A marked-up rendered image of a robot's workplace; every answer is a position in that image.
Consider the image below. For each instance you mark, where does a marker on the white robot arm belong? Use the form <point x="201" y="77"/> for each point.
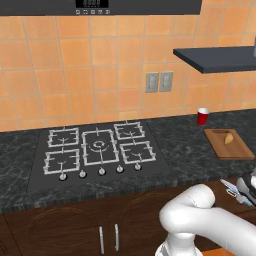
<point x="203" y="218"/>

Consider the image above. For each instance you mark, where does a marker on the wooden cutting board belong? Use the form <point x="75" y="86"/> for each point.
<point x="230" y="150"/>

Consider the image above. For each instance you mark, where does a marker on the grey wall socket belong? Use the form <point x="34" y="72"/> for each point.
<point x="166" y="81"/>
<point x="152" y="82"/>

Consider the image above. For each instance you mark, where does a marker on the silver hob knob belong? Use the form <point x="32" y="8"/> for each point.
<point x="101" y="171"/>
<point x="137" y="166"/>
<point x="119" y="169"/>
<point x="82" y="173"/>
<point x="62" y="177"/>

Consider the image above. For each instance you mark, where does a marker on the dark brown drawer front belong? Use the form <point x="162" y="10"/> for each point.
<point x="223" y="200"/>

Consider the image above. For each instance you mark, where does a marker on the dark brown cupboard door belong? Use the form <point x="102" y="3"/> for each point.
<point x="140" y="216"/>
<point x="3" y="236"/>
<point x="56" y="230"/>

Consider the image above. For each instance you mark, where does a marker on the dark wall shelf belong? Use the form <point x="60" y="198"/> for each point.
<point x="220" y="60"/>

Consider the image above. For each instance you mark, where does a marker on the black microwave oven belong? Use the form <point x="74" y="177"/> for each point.
<point x="100" y="7"/>

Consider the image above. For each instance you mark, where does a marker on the tan potato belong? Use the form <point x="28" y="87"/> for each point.
<point x="228" y="138"/>

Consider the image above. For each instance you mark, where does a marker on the black gas hob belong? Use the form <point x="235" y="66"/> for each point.
<point x="100" y="151"/>

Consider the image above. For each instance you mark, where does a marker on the silver blade kitchen tool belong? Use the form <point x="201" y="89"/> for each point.
<point x="230" y="186"/>

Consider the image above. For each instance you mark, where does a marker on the grey kitchen tool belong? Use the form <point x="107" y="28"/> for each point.
<point x="243" y="200"/>

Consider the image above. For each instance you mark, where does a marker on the red plastic cup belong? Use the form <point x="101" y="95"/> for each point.
<point x="202" y="116"/>

